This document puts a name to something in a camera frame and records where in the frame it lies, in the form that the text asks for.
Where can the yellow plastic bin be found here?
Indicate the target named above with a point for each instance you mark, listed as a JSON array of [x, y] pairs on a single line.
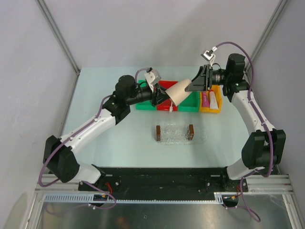
[[218, 93]]

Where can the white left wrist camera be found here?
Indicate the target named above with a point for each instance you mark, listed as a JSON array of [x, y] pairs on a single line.
[[152, 77]]

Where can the white toothbrush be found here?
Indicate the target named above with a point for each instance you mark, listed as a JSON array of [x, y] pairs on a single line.
[[171, 107]]

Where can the green plastic bin with cup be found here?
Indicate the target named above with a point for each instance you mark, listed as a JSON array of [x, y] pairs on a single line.
[[191, 103]]

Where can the pink toothpaste tube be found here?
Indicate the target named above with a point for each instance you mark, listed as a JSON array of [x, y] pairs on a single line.
[[205, 100]]

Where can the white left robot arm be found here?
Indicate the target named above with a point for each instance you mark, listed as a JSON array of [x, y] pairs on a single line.
[[60, 153]]

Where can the beige cup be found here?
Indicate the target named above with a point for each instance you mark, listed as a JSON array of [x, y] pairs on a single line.
[[177, 92]]

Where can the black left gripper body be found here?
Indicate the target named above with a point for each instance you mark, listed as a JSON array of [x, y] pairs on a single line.
[[145, 94]]

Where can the aluminium frame post left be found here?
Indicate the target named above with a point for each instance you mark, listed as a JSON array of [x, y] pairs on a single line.
[[57, 34]]

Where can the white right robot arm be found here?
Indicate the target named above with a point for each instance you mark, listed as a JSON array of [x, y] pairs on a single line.
[[265, 144]]

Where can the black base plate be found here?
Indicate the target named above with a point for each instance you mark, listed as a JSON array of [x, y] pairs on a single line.
[[171, 183]]

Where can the grey slotted cable duct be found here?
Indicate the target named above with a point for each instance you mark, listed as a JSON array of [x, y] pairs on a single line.
[[101, 198]]

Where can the aluminium frame post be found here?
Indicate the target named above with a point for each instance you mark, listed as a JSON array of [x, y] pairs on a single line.
[[267, 14], [57, 34]]

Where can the red plastic bin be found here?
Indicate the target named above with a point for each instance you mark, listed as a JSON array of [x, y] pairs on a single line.
[[164, 106]]

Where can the clear glass tray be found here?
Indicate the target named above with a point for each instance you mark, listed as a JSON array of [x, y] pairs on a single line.
[[180, 134]]

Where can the aluminium frame post right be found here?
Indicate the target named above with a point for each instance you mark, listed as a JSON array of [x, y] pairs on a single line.
[[267, 14]]

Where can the white toothpaste tube red cap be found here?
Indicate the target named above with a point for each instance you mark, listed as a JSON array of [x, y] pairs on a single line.
[[213, 102]]

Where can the green plastic bin far left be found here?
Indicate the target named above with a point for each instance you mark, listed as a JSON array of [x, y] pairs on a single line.
[[146, 106]]

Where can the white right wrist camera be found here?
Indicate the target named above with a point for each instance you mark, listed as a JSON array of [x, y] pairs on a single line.
[[208, 55]]

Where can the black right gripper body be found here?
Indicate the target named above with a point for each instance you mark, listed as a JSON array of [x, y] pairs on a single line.
[[214, 78]]

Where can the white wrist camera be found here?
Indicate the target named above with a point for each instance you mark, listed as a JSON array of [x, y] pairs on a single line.
[[208, 55], [152, 77]]

